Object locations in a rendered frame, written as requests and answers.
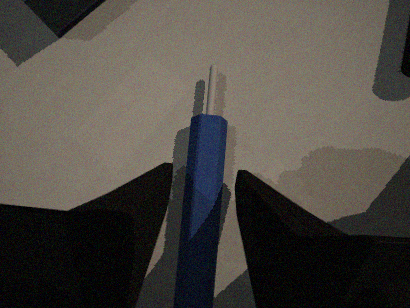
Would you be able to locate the keyboard with white letter keys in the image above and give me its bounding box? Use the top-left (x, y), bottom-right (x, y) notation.
top-left (22, 0), bottom-right (107, 38)

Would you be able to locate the dark blue stylus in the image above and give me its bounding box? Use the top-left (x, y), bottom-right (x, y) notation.
top-left (174, 65), bottom-right (228, 308)

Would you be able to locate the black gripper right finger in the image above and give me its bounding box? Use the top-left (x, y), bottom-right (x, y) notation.
top-left (235, 170), bottom-right (410, 308)

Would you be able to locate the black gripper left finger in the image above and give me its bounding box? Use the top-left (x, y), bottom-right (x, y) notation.
top-left (0, 163), bottom-right (173, 308)

